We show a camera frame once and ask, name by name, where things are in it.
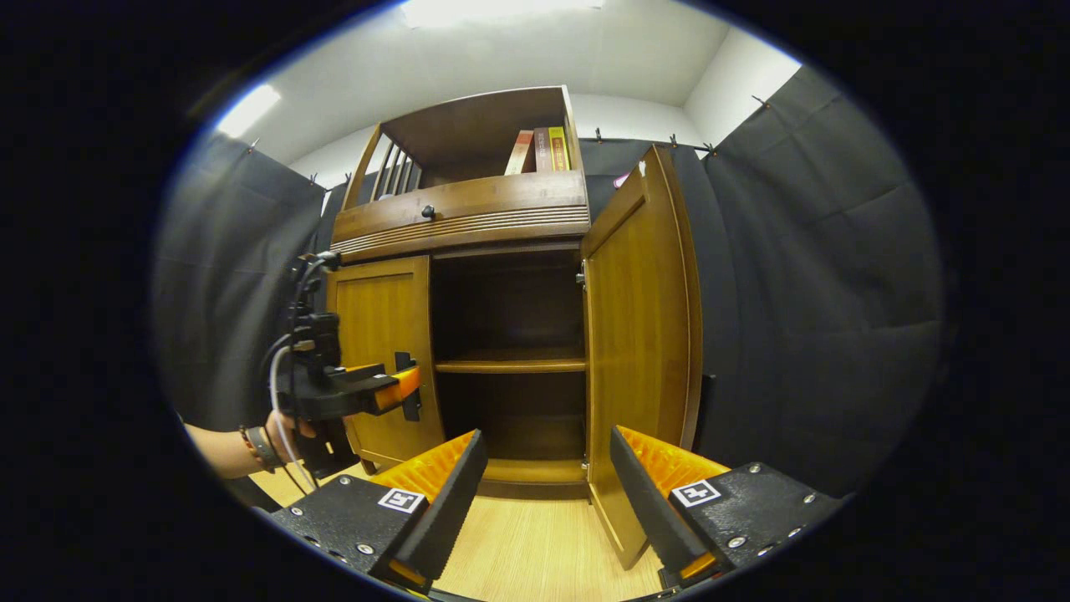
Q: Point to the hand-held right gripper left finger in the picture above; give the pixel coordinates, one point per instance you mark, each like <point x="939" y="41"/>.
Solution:
<point x="439" y="518"/>

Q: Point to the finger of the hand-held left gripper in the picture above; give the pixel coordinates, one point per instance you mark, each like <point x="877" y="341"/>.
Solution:
<point x="397" y="390"/>
<point x="364" y="369"/>

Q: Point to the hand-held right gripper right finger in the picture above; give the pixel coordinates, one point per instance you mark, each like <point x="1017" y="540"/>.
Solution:
<point x="652" y="518"/>

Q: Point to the wooden cabinet door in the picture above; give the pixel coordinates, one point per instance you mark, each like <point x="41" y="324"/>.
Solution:
<point x="380" y="326"/>
<point x="639" y="334"/>

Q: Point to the wooden cabinet shelf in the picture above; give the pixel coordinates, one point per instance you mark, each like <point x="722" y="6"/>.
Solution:
<point x="510" y="365"/>

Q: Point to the wooden cabinet drawer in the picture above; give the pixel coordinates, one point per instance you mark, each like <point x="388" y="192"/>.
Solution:
<point x="468" y="205"/>

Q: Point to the wooden shoe cabinet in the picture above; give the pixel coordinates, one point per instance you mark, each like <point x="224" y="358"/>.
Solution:
<point x="468" y="134"/>

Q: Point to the grey wristband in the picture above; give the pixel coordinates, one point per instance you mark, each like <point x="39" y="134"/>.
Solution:
<point x="266" y="450"/>

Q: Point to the dark red book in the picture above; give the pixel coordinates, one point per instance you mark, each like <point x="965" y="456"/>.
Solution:
<point x="542" y="150"/>

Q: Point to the black backdrop cloth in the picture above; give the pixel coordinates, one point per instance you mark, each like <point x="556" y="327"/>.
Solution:
<point x="819" y="293"/>

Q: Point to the small ceiling light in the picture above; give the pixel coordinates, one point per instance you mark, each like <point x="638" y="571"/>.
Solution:
<point x="248" y="110"/>

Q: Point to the yellow book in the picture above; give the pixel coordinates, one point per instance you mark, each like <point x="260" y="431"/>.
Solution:
<point x="559" y="149"/>

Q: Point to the large ceiling light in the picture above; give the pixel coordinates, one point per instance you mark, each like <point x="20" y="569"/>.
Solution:
<point x="501" y="10"/>

